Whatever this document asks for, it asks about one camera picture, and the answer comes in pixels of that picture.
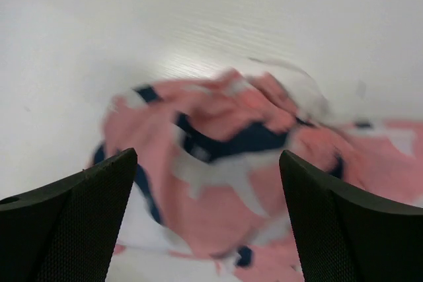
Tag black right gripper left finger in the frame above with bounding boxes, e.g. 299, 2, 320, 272
1, 149, 137, 282

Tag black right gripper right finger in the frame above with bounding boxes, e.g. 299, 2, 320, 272
279, 151, 422, 282

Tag pink patterned shorts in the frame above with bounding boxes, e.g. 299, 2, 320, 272
92, 69, 422, 281

